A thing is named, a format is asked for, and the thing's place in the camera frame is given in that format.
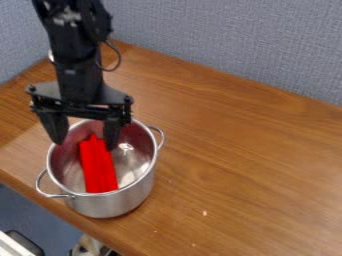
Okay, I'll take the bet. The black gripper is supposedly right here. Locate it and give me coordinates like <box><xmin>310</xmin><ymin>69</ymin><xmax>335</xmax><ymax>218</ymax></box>
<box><xmin>25</xmin><ymin>63</ymin><xmax>134</xmax><ymax>150</ymax></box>

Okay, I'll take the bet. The red ridged block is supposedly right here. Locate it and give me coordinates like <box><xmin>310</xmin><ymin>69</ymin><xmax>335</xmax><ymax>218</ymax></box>
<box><xmin>79</xmin><ymin>134</ymin><xmax>119</xmax><ymax>193</ymax></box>

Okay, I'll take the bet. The stainless steel pot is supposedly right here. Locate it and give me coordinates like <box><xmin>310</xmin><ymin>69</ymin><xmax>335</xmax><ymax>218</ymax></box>
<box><xmin>39</xmin><ymin>120</ymin><xmax>166</xmax><ymax>218</ymax></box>

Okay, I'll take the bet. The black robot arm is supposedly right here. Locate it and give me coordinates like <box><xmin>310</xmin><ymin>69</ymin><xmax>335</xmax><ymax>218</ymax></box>
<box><xmin>27</xmin><ymin>0</ymin><xmax>134</xmax><ymax>149</ymax></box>

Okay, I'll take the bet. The white object under table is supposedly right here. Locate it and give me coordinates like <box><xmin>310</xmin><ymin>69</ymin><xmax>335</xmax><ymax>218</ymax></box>
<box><xmin>68</xmin><ymin>235</ymin><xmax>111</xmax><ymax>256</ymax></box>

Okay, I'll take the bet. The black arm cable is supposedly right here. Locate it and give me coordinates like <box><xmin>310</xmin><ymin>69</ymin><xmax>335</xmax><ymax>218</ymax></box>
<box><xmin>94</xmin><ymin>39</ymin><xmax>123</xmax><ymax>73</ymax></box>

